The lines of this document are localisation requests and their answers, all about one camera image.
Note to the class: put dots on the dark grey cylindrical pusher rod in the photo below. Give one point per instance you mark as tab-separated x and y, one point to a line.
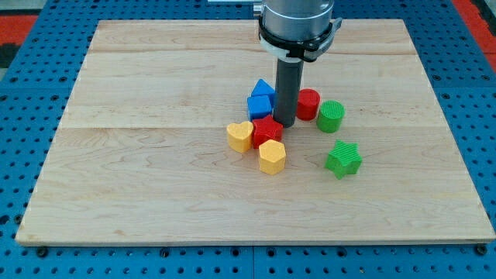
287	87

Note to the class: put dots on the red circle block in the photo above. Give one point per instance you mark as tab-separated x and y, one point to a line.
308	103

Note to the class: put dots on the green circle block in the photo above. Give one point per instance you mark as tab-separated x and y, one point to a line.
330	116

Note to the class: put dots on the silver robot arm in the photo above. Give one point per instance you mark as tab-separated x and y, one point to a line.
295	32

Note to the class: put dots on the blue triangle block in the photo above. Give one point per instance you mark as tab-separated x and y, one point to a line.
262	88

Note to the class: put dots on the blue cube block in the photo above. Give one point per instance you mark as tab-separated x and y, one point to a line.
258	107

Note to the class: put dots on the red star block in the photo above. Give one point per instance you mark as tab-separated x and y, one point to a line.
266	129

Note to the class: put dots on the yellow heart block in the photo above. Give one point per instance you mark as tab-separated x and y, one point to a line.
239	136

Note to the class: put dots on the yellow hexagon block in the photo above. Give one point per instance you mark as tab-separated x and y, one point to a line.
272	157

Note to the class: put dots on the green star block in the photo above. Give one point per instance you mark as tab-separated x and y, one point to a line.
344	159

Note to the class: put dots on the wooden board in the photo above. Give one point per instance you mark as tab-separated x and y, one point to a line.
140	156

